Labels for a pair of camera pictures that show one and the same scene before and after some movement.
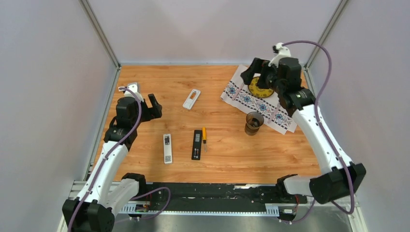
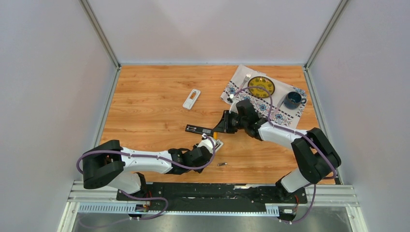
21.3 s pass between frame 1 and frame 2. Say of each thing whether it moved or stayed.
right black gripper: moved
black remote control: moved
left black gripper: moved
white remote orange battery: stayed
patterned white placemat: stayed
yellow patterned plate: stayed
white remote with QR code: moved
